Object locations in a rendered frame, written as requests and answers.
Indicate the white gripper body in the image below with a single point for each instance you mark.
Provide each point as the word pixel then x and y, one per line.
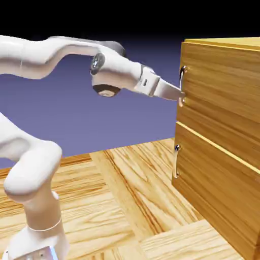
pixel 167 90

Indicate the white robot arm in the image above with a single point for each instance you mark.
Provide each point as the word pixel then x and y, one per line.
pixel 40 56

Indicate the wooden cabinet door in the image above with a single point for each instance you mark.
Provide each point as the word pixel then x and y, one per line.
pixel 221 85
pixel 215 178

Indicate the light wood cabinet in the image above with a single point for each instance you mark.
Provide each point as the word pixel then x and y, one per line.
pixel 223 142

